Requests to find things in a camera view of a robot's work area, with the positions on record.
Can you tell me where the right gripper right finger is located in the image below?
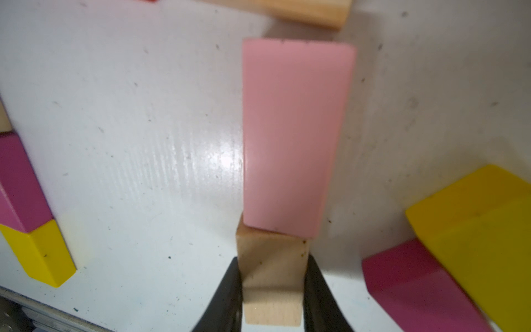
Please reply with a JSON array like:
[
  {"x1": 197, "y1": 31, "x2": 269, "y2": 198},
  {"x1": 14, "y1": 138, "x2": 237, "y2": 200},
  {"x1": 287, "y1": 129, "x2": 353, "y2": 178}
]
[{"x1": 303, "y1": 255, "x2": 354, "y2": 332}]

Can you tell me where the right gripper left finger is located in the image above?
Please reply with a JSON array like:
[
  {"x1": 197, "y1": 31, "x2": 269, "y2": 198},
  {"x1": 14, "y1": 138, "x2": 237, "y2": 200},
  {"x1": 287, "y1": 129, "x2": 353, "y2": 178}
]
[{"x1": 192, "y1": 257, "x2": 243, "y2": 332}]

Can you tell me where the wooden block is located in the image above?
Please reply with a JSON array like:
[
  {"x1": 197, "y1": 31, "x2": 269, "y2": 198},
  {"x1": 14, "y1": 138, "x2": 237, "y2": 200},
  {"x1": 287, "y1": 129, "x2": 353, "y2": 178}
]
[
  {"x1": 206, "y1": 0, "x2": 353, "y2": 30},
  {"x1": 0, "y1": 102, "x2": 12, "y2": 134},
  {"x1": 236, "y1": 219, "x2": 311, "y2": 326}
]

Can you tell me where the magenta block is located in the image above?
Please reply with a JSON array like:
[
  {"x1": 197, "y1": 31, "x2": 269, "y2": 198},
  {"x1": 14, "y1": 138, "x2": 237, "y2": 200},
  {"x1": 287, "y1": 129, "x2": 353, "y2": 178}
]
[
  {"x1": 1, "y1": 132, "x2": 53, "y2": 233},
  {"x1": 362, "y1": 239, "x2": 492, "y2": 332}
]

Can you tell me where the yellow block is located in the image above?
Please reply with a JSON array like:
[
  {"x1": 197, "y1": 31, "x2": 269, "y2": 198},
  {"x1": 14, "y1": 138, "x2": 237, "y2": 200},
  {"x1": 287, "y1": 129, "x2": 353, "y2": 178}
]
[
  {"x1": 1, "y1": 219, "x2": 76, "y2": 288},
  {"x1": 406, "y1": 165, "x2": 530, "y2": 331}
]

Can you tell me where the light pink block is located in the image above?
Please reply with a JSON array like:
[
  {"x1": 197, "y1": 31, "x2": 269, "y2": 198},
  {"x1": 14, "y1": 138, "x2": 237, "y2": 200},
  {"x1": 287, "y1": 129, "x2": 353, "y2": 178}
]
[{"x1": 242, "y1": 38, "x2": 356, "y2": 239}]

